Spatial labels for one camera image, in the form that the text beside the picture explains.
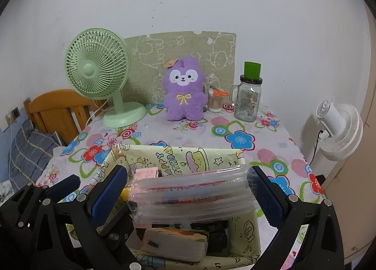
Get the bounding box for yellow cartoon storage box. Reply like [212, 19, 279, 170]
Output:
[88, 144, 262, 267]

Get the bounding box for green plastic cup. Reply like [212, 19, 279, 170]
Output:
[244, 61, 262, 79]

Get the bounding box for dark cloth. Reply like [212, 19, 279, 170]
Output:
[153, 220, 230, 256]

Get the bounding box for wooden bed headboard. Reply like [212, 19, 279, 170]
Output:
[23, 89, 109, 145]

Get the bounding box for cardboard panel with animal drawings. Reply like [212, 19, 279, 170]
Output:
[123, 31, 237, 106]

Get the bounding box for clear plastic bag pack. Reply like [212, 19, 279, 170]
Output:
[128, 164, 258, 225]

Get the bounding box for white circulator fan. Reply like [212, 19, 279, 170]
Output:
[316, 100, 364, 162]

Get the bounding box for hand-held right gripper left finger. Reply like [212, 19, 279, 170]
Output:
[28, 165, 138, 270]

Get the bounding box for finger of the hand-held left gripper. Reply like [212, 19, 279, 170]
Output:
[0, 174, 82, 239]
[98, 201, 138, 243]

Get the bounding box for bear print tissue pack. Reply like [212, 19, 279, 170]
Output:
[120, 168, 160, 202]

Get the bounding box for orange small scissors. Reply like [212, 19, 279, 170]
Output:
[209, 84, 229, 97]

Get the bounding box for beige soft tissue pack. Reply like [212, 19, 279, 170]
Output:
[140, 227, 209, 259]

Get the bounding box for grey plaid pillow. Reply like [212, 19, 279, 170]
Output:
[7, 120, 63, 191]

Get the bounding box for white fan cord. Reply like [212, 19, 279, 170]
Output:
[85, 99, 108, 128]

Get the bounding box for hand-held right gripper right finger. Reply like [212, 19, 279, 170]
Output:
[252, 165, 345, 270]

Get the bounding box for clear cotton swab container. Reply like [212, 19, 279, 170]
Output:
[208, 88, 225, 112]

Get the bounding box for black fan cable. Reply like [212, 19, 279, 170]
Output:
[309, 129, 324, 166]

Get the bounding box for glass jar mug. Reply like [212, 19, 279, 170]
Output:
[230, 75, 262, 123]

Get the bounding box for green desk fan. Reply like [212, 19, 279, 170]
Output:
[65, 29, 147, 128]

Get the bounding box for purple plush bunny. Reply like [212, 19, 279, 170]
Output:
[163, 56, 208, 121]

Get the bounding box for beige wooden door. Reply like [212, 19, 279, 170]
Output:
[323, 2, 376, 262]

